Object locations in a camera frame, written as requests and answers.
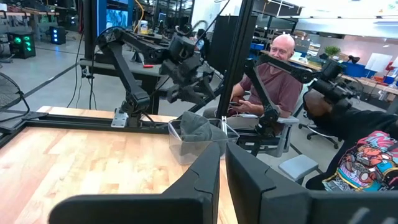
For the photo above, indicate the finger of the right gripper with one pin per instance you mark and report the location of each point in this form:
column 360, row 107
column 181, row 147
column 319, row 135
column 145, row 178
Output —
column 195, row 96
column 211, row 90

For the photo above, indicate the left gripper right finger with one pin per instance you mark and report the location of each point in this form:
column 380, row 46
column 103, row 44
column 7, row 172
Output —
column 264, row 202

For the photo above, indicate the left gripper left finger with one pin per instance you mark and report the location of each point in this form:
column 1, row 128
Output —
column 186, row 205

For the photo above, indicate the green washed cap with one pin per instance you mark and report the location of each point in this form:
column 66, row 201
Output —
column 199, row 130

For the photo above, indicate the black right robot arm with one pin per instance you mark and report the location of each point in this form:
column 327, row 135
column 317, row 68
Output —
column 130, row 90

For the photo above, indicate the black smartphone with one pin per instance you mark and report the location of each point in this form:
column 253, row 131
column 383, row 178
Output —
column 234, row 103

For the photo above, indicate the red marker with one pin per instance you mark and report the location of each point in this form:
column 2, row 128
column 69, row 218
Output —
column 148, row 66

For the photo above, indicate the black flat panel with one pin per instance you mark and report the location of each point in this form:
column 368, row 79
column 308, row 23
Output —
column 217, row 43

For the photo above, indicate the clear plastic bin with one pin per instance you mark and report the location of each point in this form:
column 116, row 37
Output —
column 192, row 158

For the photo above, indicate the white grey device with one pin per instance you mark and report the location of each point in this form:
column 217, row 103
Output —
column 298, row 166

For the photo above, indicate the white bottle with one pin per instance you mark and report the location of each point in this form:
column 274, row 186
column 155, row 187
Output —
column 143, row 28

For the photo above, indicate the person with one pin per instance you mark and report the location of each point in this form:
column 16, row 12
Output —
column 280, row 87
column 367, row 130

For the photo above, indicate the grey office chair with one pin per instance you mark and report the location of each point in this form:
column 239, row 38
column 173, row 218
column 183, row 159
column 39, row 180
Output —
column 286, row 121

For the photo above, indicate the large display screen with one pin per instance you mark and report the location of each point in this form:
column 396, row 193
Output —
column 116, row 18

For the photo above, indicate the small green potted plant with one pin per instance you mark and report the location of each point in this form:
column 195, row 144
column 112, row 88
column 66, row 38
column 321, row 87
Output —
column 332, row 51

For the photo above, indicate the computer tower blue lights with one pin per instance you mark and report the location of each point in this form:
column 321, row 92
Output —
column 57, row 35

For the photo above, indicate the black desk lamp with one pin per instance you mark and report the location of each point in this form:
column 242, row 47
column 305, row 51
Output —
column 354, row 59

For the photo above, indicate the blue storage bin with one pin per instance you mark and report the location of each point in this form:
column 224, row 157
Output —
column 357, row 70

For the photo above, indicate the wooden workbench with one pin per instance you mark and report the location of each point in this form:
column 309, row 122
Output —
column 31, row 13

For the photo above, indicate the computer tower green lights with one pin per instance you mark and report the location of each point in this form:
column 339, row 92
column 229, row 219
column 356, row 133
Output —
column 21, row 46

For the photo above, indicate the white board sheet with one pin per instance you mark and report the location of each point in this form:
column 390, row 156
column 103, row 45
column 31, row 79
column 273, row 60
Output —
column 377, row 62

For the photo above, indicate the black floor fan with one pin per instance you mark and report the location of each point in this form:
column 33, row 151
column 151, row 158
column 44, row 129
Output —
column 9, row 93

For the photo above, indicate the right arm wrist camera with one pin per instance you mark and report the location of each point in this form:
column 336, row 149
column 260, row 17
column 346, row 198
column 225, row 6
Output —
column 182, row 45

